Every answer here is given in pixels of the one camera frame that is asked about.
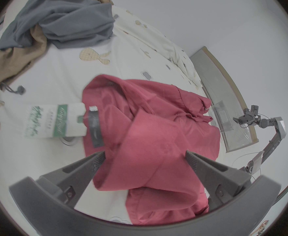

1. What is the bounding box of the grey garment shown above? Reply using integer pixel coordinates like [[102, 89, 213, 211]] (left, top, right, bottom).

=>
[[0, 0, 116, 51]]

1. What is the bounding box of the bed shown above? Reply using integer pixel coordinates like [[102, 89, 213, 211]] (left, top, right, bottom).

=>
[[0, 0, 270, 236]]

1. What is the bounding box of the white printed quilt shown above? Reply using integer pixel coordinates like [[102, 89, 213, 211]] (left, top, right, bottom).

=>
[[112, 5, 203, 90]]

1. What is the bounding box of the clear plastic box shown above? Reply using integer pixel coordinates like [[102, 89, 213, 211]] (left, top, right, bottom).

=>
[[209, 100, 234, 132]]

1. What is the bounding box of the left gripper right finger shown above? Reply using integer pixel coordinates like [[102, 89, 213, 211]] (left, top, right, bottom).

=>
[[185, 150, 252, 207]]

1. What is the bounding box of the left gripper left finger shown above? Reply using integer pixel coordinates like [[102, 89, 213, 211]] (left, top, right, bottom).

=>
[[36, 151, 106, 208]]

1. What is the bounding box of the red shirt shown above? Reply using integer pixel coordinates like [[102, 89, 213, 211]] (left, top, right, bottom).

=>
[[23, 74, 221, 225]]

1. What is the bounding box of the brown garment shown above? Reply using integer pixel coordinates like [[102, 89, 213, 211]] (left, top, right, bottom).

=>
[[0, 0, 113, 94]]

